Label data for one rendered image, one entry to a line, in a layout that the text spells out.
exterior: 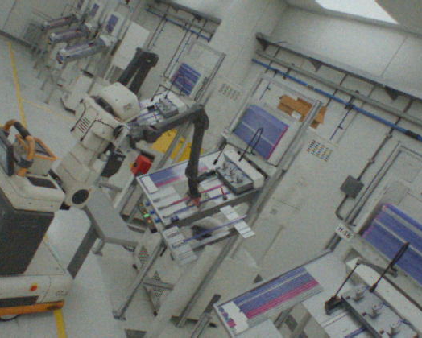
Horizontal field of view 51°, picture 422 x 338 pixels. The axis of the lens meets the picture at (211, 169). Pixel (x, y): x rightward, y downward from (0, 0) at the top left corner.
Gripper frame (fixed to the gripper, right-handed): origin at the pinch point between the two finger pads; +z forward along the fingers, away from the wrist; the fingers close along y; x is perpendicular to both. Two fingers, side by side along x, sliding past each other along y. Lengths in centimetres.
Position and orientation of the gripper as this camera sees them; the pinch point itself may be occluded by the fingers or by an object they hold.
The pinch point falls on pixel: (196, 204)
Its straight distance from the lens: 299.3
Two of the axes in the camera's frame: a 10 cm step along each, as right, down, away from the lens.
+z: 1.5, 8.5, 5.1
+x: -9.0, 3.3, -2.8
